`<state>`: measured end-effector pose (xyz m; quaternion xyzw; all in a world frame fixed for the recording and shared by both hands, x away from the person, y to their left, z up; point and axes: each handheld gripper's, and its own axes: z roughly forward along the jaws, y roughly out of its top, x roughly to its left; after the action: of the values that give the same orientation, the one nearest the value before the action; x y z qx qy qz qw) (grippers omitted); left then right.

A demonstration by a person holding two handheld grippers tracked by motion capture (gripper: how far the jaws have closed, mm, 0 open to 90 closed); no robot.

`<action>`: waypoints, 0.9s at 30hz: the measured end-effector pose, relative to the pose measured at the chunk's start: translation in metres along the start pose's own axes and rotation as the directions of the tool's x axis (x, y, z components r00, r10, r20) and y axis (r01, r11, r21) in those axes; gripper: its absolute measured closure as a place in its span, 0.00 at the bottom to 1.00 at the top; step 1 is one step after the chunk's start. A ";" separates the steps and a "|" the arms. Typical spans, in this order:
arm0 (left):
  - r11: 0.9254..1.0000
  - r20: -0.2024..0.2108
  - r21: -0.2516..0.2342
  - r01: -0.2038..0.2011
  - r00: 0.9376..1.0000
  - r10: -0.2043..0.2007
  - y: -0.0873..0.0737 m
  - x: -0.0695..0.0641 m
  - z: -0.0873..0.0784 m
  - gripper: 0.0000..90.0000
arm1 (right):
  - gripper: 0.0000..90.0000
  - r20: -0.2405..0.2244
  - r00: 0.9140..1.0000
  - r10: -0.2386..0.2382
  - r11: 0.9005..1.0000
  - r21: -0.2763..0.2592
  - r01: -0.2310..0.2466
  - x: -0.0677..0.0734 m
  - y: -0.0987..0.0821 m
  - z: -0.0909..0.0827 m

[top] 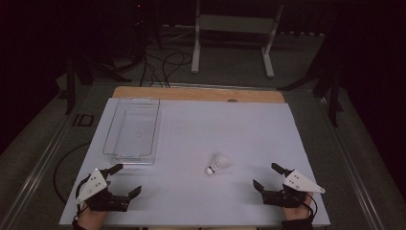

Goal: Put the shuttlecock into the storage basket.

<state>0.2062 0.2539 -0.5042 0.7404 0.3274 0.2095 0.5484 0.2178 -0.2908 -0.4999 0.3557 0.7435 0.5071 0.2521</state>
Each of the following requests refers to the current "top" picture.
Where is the wooden table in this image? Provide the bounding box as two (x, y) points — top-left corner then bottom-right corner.
(112, 85), (285, 104)

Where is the black tripod stand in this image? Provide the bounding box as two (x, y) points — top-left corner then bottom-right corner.
(56, 54), (133, 116)
(276, 41), (346, 128)

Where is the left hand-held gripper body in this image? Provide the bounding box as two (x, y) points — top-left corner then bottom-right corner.
(75, 168), (132, 213)

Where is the person's right hand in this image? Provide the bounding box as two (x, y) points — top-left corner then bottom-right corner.
(282, 193), (314, 222)

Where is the black square floor bracket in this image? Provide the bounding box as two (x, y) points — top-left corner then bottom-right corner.
(71, 113), (95, 127)

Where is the black floor cables bundle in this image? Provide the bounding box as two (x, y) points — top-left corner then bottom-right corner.
(138, 51), (194, 89)

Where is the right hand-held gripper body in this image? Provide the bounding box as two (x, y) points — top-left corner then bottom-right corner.
(261, 170), (326, 209)

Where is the person's left hand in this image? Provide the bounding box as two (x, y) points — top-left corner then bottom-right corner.
(78, 202), (108, 230)

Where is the metal floor rail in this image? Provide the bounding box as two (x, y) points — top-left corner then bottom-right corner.
(0, 84), (97, 230)
(314, 90), (387, 230)

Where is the black floor cable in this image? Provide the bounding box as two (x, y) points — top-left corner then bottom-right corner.
(52, 142), (92, 205)

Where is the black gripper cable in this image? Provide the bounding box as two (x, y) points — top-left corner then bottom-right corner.
(74, 174), (92, 221)
(300, 191), (319, 219)

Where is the white metal stand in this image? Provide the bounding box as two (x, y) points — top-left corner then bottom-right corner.
(191, 0), (285, 80)

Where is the white shuttlecock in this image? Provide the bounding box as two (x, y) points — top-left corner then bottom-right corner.
(205, 152), (231, 176)

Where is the clear plastic container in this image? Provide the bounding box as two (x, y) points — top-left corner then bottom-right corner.
(102, 97), (162, 166)

